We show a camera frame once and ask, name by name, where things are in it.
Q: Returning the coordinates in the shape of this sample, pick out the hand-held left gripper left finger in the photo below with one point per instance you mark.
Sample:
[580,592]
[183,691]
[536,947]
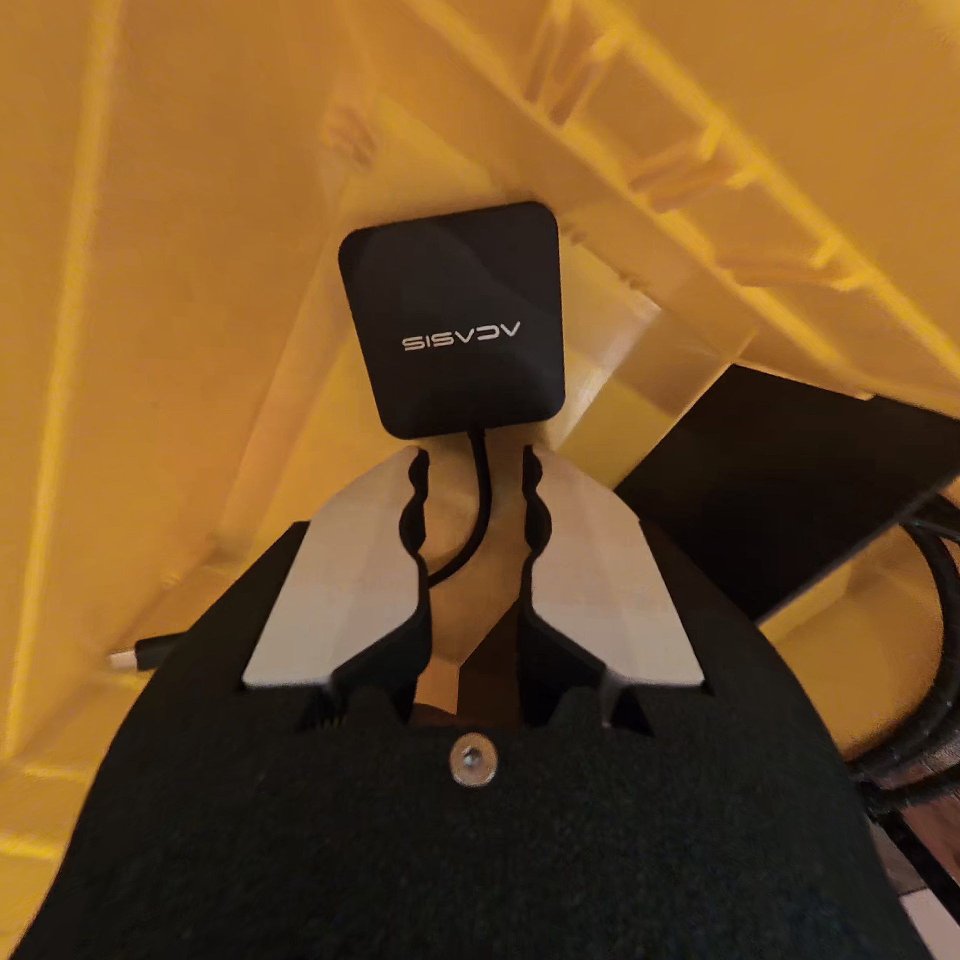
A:
[337,592]

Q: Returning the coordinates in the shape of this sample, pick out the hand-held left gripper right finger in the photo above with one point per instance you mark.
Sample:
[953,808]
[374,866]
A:
[607,600]

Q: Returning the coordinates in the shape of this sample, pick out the black square hub box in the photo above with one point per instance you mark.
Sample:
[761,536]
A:
[450,300]

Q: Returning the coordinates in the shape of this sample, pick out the yellow storage bin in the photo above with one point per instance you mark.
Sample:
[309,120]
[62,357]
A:
[187,225]

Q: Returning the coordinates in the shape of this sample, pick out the black bin divider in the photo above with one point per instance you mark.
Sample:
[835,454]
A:
[750,487]

